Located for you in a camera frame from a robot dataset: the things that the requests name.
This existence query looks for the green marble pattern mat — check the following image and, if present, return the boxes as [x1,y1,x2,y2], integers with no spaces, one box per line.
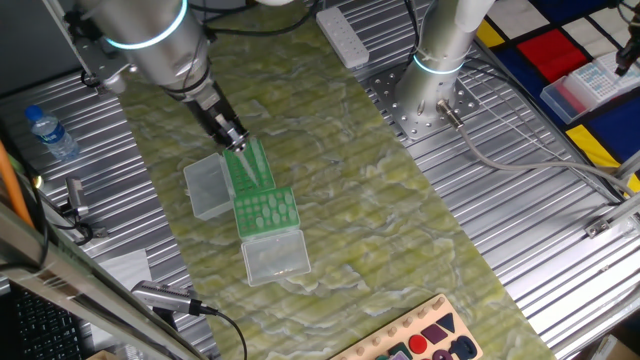
[102,4,557,360]

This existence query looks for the navy triangle puzzle piece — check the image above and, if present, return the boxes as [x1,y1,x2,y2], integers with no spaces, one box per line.
[435,312,457,334]

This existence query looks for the brown cardboard box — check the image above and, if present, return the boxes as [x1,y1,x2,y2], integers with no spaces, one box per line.
[589,333,640,360]

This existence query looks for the purple square puzzle piece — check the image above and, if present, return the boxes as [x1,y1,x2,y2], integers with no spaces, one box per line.
[420,323,449,345]

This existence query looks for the red circle puzzle piece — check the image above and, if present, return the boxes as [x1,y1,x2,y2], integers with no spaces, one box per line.
[407,333,429,355]

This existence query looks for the green rack pipette tip box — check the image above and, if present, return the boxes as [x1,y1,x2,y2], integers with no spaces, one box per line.
[183,137,277,223]
[232,185,313,288]

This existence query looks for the dark robot end tool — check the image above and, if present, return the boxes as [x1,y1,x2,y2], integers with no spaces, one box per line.
[614,2,640,77]

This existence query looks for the white power strip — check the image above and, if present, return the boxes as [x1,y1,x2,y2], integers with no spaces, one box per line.
[315,5,371,70]

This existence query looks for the red blue yellow cloth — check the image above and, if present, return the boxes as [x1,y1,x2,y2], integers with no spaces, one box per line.
[474,0,640,196]

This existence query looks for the navy rounded puzzle piece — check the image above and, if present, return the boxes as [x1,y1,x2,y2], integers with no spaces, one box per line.
[447,334,479,360]

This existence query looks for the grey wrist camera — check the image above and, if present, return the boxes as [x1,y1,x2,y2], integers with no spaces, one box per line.
[74,34,132,97]

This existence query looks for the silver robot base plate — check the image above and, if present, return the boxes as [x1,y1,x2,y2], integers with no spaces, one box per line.
[366,60,482,147]

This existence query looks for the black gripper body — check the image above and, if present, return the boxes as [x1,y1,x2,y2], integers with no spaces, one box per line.
[186,92,234,135]

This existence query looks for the aluminium extrusion bar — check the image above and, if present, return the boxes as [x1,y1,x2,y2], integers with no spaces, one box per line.
[612,149,640,184]
[583,192,640,239]

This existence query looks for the teal puzzle piece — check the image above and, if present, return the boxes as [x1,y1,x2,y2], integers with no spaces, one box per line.
[387,342,414,360]

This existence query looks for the slim aluminium pole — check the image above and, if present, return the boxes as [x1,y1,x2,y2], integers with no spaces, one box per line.
[41,0,112,96]

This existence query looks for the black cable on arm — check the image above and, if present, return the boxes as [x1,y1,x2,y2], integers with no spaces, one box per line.
[63,0,322,96]

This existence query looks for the orange tube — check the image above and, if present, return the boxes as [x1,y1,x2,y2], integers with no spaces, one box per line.
[0,139,35,229]

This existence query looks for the small white rack tip box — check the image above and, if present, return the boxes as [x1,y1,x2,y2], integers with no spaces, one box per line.
[539,59,621,125]
[594,49,640,96]

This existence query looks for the black camera cable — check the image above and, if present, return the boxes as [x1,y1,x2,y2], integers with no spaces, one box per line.
[199,304,249,360]

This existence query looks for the black tool at right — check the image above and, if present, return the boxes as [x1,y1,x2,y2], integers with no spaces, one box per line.
[64,176,90,217]

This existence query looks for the black cable at arm base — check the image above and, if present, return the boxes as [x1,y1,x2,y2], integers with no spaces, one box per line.
[404,0,426,55]

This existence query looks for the clear water bottle blue cap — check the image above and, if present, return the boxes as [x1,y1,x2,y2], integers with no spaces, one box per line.
[24,104,81,163]

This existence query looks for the grey aluminium frame rail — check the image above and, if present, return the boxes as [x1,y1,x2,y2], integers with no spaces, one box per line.
[0,199,209,360]

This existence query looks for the silver depth camera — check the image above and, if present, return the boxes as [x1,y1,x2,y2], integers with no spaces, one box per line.
[130,279,205,317]

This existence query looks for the black keyboard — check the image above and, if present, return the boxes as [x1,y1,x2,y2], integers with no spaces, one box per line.
[8,282,86,360]

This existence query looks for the wooden shape puzzle board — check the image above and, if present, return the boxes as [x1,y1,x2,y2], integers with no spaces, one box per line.
[327,293,485,360]

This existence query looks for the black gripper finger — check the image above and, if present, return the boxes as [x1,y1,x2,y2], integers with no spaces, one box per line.
[211,124,244,152]
[223,114,250,149]

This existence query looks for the grey cable with metal plug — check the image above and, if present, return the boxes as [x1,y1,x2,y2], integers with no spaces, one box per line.
[435,98,637,197]

